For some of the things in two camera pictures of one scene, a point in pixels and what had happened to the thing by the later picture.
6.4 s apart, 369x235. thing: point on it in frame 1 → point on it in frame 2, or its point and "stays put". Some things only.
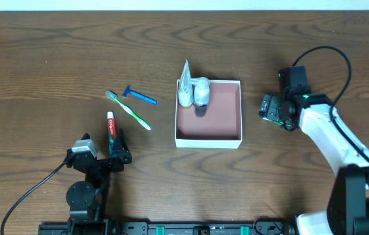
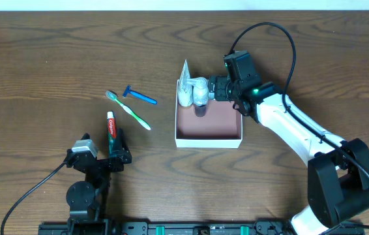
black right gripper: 270,108 → 219,88
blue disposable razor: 128,91 stays put
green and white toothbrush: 112,96 stays put
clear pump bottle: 201,94 stays put
